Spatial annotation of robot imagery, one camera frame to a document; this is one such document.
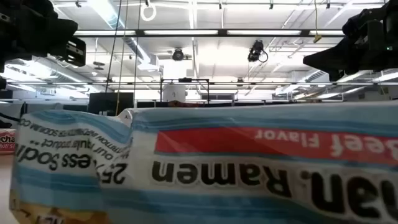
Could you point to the black hanging camera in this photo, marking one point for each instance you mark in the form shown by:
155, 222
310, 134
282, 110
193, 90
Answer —
255, 49

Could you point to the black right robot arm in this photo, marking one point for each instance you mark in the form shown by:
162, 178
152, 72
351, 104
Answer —
393, 18

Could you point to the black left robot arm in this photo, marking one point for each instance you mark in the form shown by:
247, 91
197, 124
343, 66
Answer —
28, 28

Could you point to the silver ventilation duct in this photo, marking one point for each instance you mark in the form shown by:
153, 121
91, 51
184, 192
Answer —
109, 15

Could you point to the black computer monitor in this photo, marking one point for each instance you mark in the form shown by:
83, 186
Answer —
110, 104

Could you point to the brown patterned cloth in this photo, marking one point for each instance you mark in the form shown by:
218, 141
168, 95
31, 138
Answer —
183, 104

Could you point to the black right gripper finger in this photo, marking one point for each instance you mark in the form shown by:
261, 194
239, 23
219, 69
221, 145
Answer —
323, 60

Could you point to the blue beef ramen packet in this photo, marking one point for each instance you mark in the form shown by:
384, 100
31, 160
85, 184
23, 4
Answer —
217, 174

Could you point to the lime chili shrimp ramen packet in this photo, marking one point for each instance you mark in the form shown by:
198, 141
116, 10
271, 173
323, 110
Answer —
6, 141

